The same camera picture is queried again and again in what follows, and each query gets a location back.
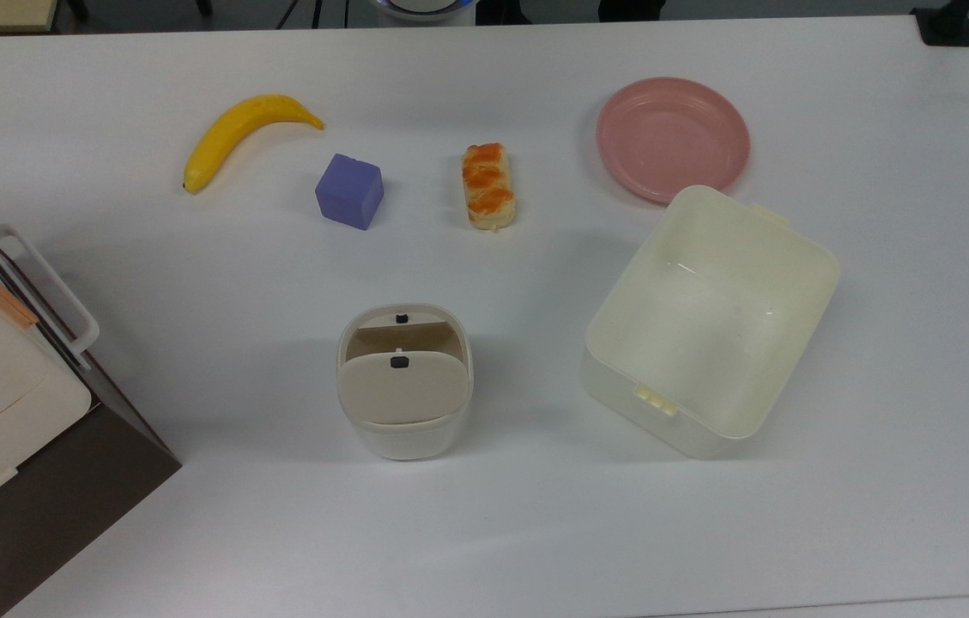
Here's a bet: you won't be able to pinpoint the small cream lidded trash can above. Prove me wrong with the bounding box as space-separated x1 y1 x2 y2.
336 303 475 462

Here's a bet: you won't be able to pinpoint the orange glazed bread loaf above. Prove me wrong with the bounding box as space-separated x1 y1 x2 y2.
461 142 517 233

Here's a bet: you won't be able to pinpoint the purple cube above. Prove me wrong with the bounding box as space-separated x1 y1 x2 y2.
315 153 385 231

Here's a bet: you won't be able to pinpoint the cream plastic storage box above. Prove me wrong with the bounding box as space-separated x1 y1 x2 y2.
580 185 841 459

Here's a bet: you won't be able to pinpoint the pink plastic plate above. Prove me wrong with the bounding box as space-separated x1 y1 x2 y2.
596 77 751 205

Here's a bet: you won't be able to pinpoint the yellow banana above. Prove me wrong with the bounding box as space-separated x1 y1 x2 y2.
183 94 326 195

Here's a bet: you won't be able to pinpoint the black stand legs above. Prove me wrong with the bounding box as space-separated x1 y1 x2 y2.
274 0 352 31

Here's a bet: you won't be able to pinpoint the white adjacent table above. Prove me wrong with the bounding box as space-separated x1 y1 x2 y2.
647 592 969 618

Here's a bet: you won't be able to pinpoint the black table clamp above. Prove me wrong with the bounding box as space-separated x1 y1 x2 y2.
911 0 969 47

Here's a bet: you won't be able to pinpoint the white cabinet handle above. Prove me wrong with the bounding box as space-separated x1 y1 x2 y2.
0 225 100 357

